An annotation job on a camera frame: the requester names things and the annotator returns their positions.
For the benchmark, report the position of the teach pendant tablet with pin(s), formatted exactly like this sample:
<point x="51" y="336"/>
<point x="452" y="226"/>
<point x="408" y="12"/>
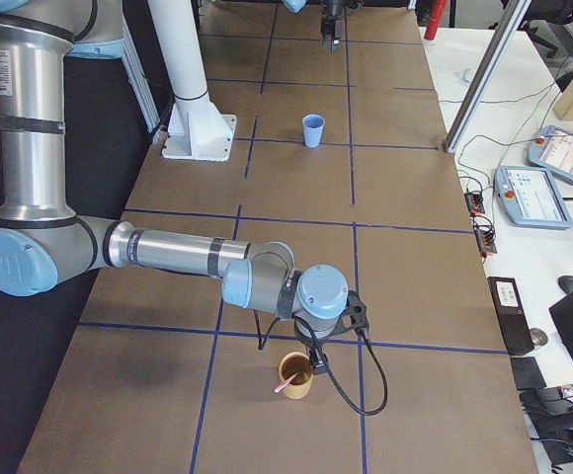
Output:
<point x="530" y="198"/>
<point x="552" y="149"/>

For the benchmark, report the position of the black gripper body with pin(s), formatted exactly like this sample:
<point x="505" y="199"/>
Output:
<point x="334" y="11"/>
<point x="307" y="341"/>

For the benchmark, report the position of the black flat box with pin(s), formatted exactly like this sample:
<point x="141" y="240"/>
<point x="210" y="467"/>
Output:
<point x="526" y="373"/>

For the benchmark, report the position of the black power adapter box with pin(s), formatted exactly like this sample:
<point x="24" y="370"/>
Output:
<point x="510" y="315"/>

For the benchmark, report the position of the upper orange connector block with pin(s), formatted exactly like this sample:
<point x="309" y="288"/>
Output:
<point x="474" y="202"/>

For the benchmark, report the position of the white pedestal column base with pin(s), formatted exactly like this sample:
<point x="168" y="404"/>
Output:
<point x="196" y="130"/>

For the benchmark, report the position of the light blue ribbed cup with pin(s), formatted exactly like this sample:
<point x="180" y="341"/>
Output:
<point x="312" y="129"/>

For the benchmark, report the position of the far teach pendant tablet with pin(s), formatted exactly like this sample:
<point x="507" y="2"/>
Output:
<point x="552" y="149"/>

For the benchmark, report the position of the black computer mouse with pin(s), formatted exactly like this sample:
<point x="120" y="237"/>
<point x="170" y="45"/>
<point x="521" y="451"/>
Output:
<point x="565" y="283"/>

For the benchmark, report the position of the orange connector block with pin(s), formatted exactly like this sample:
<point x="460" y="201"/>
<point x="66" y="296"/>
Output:
<point x="474" y="202"/>
<point x="485" y="239"/>

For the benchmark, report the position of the red cylinder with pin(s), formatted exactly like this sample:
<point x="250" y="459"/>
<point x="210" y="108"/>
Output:
<point x="437" y="10"/>

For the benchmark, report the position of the lower orange connector block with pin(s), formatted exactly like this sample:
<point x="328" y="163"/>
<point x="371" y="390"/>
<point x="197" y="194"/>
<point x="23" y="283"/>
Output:
<point x="485" y="239"/>

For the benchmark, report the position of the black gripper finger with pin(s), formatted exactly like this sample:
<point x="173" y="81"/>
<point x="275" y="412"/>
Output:
<point x="334" y="35"/>
<point x="318" y="361"/>
<point x="324" y="31"/>

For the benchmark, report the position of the near teach pendant tablet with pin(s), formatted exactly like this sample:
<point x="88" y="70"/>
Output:
<point x="530" y="198"/>

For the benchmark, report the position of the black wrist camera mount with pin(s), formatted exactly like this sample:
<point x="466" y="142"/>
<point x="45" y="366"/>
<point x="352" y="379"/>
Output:
<point x="354" y="317"/>

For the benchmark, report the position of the aluminium frame post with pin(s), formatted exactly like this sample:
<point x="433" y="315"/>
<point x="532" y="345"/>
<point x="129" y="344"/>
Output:
<point x="513" y="15"/>

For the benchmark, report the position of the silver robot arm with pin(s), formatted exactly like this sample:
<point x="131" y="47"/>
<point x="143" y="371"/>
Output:
<point x="44" y="242"/>
<point x="296" y="6"/>

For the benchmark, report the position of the bamboo wooden cup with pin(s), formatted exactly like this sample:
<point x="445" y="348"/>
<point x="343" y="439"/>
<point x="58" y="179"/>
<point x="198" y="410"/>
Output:
<point x="296" y="367"/>

